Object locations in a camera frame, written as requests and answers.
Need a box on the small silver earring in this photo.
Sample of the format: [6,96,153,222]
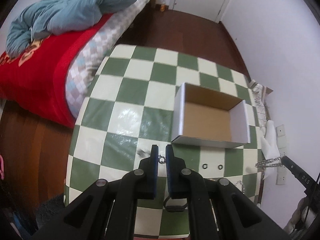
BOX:
[158,155,166,164]

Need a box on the silver chain bracelet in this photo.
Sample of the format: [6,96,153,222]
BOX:
[254,156,283,170]

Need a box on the white cloth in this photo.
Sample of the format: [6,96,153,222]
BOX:
[261,120,280,179]

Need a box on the white cardboard box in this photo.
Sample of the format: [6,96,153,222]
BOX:
[171,82,251,148]

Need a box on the green white checkered tablecloth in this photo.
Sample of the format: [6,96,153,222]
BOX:
[63,43,267,240]

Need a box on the patterned fabric on box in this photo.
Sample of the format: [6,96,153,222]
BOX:
[249,80,273,133]

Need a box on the bed with red sheet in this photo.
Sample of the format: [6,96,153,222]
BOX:
[1,0,150,128]

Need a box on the blue rumpled duvet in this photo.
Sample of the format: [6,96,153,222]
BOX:
[5,0,137,58]

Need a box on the white wall socket strip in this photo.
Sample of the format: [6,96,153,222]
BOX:
[276,125,287,186]

